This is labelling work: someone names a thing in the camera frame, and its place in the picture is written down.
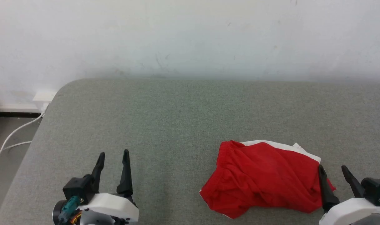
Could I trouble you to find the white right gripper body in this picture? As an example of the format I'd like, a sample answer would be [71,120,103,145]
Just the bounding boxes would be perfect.
[319,177,380,225]

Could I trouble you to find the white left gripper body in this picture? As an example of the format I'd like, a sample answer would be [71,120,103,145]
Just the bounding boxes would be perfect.
[53,177,139,225]

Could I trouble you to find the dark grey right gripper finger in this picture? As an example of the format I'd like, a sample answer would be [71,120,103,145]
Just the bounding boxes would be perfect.
[341,165,365,198]
[318,165,340,213]

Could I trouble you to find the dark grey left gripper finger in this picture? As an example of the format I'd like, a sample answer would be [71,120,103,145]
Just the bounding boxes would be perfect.
[116,149,133,197]
[90,152,105,193]

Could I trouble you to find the red shorts with white trim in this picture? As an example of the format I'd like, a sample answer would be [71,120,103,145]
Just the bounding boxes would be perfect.
[199,140,337,219]

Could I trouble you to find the grey fabric sofa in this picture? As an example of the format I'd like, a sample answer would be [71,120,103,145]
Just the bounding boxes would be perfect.
[0,78,380,225]

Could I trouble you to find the white power cable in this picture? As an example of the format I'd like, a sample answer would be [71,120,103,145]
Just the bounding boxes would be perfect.
[0,108,46,156]

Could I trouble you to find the white wall socket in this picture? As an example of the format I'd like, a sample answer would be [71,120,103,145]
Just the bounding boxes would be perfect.
[33,89,58,113]

